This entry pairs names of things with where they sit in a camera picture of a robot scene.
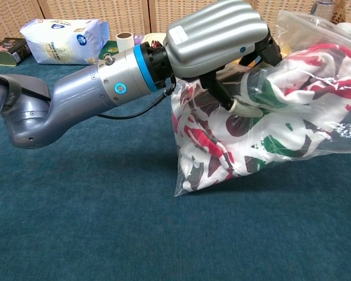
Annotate white paper roll tube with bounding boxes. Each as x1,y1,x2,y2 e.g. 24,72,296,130
115,32,135,52

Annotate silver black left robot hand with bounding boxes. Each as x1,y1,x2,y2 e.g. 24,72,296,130
165,0,283,118

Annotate teal blue tablecloth-covered table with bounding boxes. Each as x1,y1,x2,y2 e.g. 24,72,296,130
0,46,351,281

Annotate yellow green sponge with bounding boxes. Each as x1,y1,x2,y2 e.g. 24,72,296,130
101,40,119,59

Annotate beige lidded lunch box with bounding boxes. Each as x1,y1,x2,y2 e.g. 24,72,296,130
143,32,167,44

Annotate brown patterned bottle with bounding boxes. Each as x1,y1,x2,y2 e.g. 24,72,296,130
330,0,347,26

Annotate blue white tissue pack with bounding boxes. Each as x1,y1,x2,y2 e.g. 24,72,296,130
19,18,110,66

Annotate clear plastic zip bag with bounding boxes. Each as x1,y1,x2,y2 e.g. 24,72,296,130
170,10,351,197

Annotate dark green tin can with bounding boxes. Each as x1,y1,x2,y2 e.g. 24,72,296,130
0,37,32,67

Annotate woven folding screen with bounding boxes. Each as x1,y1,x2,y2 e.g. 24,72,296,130
0,0,351,49

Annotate white red green patterned clothes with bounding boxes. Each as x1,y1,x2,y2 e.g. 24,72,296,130
171,43,351,191

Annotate clear plastic water bottle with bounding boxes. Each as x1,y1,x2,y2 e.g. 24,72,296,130
309,0,336,15

